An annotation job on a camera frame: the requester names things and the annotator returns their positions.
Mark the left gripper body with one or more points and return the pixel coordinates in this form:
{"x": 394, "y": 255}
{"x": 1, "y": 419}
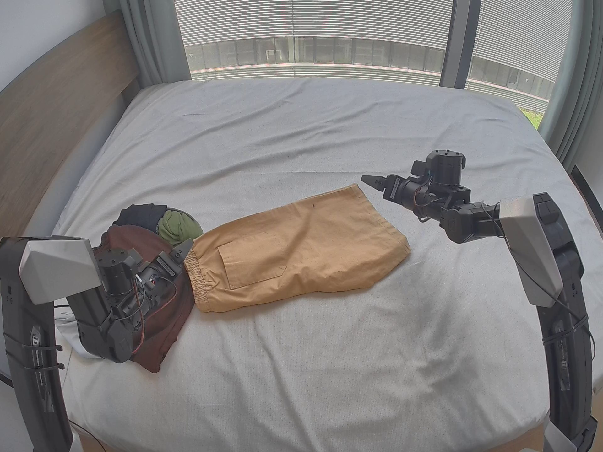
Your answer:
{"x": 162, "y": 276}

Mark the tan shorts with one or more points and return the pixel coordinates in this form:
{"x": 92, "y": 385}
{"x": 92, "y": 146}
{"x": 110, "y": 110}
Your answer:
{"x": 297, "y": 247}

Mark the grey-green curtain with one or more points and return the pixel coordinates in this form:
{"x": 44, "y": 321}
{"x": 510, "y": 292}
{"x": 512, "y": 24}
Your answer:
{"x": 577, "y": 87}
{"x": 141, "y": 26}

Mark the black garment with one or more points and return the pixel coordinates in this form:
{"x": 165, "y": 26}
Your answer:
{"x": 136, "y": 217}

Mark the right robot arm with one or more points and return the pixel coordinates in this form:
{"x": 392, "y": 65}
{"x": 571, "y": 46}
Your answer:
{"x": 560, "y": 299}

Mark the green garment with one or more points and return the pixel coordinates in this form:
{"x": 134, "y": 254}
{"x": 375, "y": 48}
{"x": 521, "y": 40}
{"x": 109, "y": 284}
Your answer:
{"x": 179, "y": 228}

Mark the white garment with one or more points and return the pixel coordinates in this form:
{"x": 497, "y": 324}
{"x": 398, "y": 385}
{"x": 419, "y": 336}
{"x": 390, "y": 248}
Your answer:
{"x": 70, "y": 332}

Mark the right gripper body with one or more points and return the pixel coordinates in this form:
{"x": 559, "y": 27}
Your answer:
{"x": 403, "y": 191}

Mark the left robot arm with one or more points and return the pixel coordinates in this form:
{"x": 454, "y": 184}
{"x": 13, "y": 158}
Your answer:
{"x": 47, "y": 299}

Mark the window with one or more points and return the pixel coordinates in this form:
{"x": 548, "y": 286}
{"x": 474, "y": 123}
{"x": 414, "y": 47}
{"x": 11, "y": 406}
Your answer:
{"x": 329, "y": 17}

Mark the dark red-brown garment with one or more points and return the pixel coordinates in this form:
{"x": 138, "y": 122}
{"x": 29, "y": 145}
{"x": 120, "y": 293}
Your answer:
{"x": 160, "y": 327}

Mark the bed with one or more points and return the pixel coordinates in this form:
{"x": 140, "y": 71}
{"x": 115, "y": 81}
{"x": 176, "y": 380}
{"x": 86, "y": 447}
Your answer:
{"x": 301, "y": 130}

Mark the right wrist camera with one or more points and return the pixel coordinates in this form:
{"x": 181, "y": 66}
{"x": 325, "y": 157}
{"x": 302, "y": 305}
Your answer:
{"x": 419, "y": 168}

